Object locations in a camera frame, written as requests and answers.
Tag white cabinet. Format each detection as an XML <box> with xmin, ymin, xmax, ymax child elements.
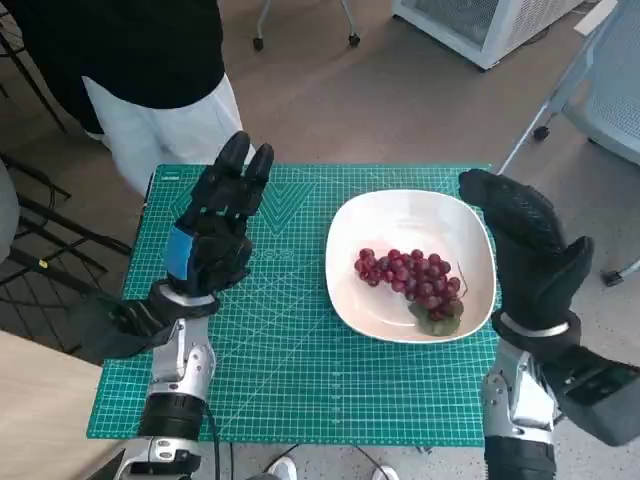
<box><xmin>391</xmin><ymin>0</ymin><xmax>586</xmax><ymax>71</ymax></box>

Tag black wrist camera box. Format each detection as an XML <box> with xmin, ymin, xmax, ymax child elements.
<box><xmin>74</xmin><ymin>294</ymin><xmax>176</xmax><ymax>359</ymax></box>
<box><xmin>542</xmin><ymin>344</ymin><xmax>640</xmax><ymax>448</ymax></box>

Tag red toy grape bunch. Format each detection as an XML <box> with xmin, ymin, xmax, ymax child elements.
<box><xmin>353</xmin><ymin>248</ymin><xmax>466</xmax><ymax>336</ymax></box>

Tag grey mesh chair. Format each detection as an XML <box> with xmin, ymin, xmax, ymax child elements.
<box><xmin>494</xmin><ymin>0</ymin><xmax>640</xmax><ymax>289</ymax></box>

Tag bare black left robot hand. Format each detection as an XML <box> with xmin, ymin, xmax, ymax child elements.
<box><xmin>164</xmin><ymin>130</ymin><xmax>275</xmax><ymax>301</ymax></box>

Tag green cutting mat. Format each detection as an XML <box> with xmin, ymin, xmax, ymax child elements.
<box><xmin>87</xmin><ymin>163</ymin><xmax>504</xmax><ymax>446</ymax></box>

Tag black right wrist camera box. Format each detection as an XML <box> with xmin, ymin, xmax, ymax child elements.
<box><xmin>542</xmin><ymin>344</ymin><xmax>640</xmax><ymax>448</ymax></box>

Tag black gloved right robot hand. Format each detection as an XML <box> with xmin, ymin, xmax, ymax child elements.
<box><xmin>458</xmin><ymin>168</ymin><xmax>595</xmax><ymax>332</ymax></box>

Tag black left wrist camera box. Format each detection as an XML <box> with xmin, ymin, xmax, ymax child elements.
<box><xmin>74</xmin><ymin>294</ymin><xmax>176</xmax><ymax>359</ymax></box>

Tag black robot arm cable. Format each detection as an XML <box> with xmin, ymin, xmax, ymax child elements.
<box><xmin>204</xmin><ymin>399</ymin><xmax>222</xmax><ymax>480</ymax></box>

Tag grey round seat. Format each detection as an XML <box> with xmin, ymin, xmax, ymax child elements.
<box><xmin>0</xmin><ymin>162</ymin><xmax>21</xmax><ymax>264</ymax></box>

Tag white square plate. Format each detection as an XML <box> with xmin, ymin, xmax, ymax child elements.
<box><xmin>324</xmin><ymin>189</ymin><xmax>498</xmax><ymax>344</ymax></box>

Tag rolling chair legs with casters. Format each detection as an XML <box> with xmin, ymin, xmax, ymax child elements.
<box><xmin>252</xmin><ymin>0</ymin><xmax>362</xmax><ymax>52</ymax></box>

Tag black metal rack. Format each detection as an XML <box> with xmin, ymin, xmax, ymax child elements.
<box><xmin>0</xmin><ymin>34</ymin><xmax>134</xmax><ymax>361</ymax></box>

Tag light wooden desk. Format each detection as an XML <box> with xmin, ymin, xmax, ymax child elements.
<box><xmin>0</xmin><ymin>327</ymin><xmax>126</xmax><ymax>480</ymax></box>

